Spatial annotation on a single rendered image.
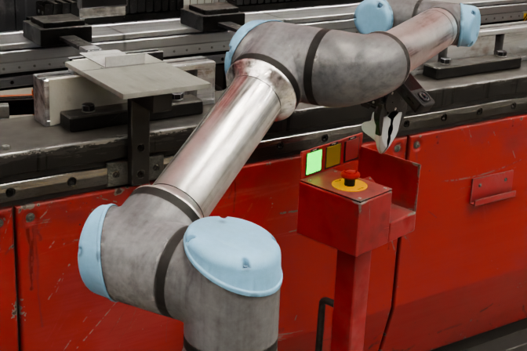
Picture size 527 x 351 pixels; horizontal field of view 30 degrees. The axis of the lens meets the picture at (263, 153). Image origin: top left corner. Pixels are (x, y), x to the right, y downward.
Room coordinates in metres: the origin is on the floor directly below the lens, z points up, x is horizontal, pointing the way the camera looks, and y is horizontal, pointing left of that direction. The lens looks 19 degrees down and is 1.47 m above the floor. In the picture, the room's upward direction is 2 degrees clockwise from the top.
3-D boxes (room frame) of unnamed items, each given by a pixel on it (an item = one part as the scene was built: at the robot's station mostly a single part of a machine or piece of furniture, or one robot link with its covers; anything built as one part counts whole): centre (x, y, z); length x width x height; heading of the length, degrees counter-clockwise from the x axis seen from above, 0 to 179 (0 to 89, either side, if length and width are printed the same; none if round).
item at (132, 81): (1.83, 0.25, 1.00); 0.26 x 0.18 x 0.01; 34
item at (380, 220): (1.89, -0.20, 0.75); 0.20 x 0.16 x 0.18; 138
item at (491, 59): (2.47, -0.53, 0.89); 0.30 x 0.05 x 0.03; 124
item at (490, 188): (2.40, -0.60, 0.59); 0.15 x 0.02 x 0.07; 124
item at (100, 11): (1.96, 0.34, 1.13); 0.10 x 0.02 x 0.10; 124
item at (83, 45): (2.09, 0.43, 1.01); 0.26 x 0.12 x 0.05; 34
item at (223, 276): (1.07, 0.04, 0.94); 0.13 x 0.12 x 0.14; 63
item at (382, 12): (1.81, -0.22, 1.13); 0.11 x 0.11 x 0.08; 63
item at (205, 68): (1.99, 0.29, 0.92); 0.39 x 0.06 x 0.10; 124
